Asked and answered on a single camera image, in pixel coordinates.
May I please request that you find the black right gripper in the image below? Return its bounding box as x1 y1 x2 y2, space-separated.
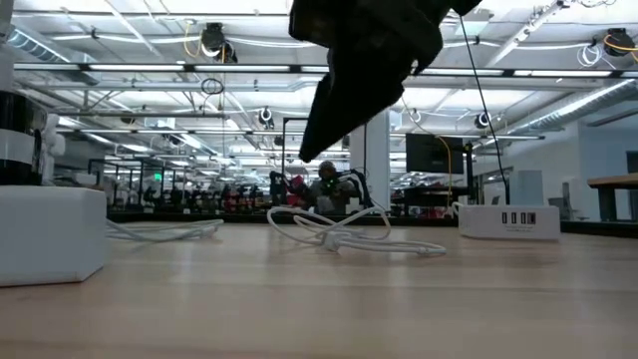
287 0 446 165

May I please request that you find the smooth white USB cable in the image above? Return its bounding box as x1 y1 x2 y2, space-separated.
265 204 448 258

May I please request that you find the square white USB power hub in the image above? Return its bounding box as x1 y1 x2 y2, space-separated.
451 200 562 242

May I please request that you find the long white power strip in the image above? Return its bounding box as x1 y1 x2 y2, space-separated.
0 184 109 289

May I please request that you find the black USB charger cube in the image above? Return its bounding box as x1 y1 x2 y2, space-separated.
0 91 49 187

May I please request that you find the person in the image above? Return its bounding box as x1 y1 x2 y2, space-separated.
301 160 363 216

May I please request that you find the black monitor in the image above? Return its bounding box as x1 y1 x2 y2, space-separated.
405 132 466 176

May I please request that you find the grey workbench with wooden top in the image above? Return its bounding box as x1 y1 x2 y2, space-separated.
587 173 638 223

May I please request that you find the black distant camera frame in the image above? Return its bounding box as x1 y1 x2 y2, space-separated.
280 115 369 210

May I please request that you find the yellow cable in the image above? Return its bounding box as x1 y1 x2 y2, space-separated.
437 134 454 200

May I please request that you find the thin black taut cable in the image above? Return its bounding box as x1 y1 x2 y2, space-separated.
458 14 512 206

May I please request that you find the black ceiling cable reel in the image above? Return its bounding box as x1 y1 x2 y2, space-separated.
198 20 239 65
601 27 638 59

